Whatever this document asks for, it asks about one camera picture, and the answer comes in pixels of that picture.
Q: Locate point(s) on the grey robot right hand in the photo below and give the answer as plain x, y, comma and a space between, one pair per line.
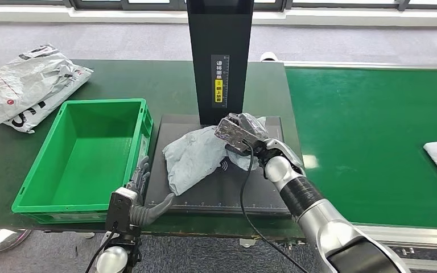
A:
254, 124

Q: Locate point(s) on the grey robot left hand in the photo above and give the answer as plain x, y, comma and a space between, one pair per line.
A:
141, 214

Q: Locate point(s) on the plump grey parcel bag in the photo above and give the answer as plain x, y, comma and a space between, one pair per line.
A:
192, 158

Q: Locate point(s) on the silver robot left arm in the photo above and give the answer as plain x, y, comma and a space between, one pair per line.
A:
111, 260

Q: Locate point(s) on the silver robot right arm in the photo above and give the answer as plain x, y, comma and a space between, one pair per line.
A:
316, 218

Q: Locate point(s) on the black inbound scanner machine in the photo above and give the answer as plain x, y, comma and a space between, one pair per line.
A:
218, 56

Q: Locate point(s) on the green conveyor belt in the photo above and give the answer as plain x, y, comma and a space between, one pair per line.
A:
354, 113

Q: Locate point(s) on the black yellow scanner label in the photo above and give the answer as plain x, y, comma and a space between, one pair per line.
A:
219, 83

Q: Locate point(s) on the white round roller cap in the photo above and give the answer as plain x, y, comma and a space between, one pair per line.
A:
269, 56

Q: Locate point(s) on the green plastic crate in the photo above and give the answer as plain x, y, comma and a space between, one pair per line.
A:
86, 150

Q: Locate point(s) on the round chrome stand base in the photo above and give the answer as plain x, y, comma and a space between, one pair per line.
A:
0, 239

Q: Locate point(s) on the white bag black lettering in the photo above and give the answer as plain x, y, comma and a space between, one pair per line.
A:
54, 100

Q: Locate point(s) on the white printed courier bag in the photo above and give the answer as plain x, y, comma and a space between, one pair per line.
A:
15, 84

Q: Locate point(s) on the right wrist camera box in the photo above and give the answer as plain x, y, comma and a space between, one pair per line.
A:
233, 133

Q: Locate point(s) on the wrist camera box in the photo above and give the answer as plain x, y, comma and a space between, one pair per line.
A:
233, 133
118, 211

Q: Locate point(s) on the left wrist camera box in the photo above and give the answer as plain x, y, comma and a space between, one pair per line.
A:
118, 211

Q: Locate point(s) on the white table bracket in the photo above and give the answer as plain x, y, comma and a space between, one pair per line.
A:
248, 243

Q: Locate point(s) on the dark window frame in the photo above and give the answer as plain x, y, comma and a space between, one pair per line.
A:
71, 3

